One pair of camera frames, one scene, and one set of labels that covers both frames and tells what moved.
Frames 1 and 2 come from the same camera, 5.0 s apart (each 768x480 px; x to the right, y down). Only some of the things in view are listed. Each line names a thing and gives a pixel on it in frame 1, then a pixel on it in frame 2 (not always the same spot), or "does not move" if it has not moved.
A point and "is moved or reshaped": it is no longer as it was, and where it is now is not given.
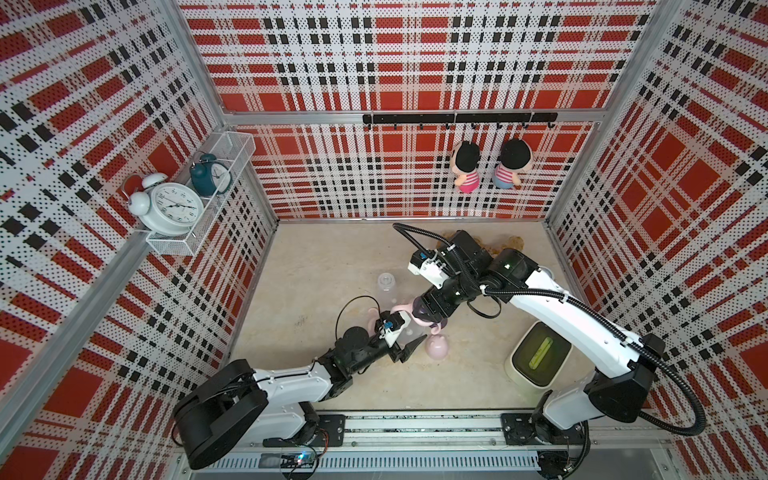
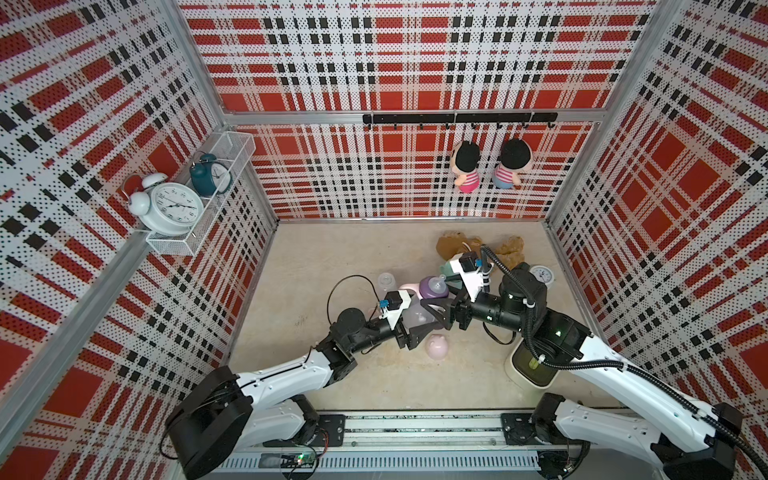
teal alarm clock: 210,176 does not move
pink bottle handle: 408,308 is moved or reshaped
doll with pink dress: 464,162 does not move
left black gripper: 403,354 -> 413,337
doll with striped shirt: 515,156 does not move
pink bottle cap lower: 437,346 does not move
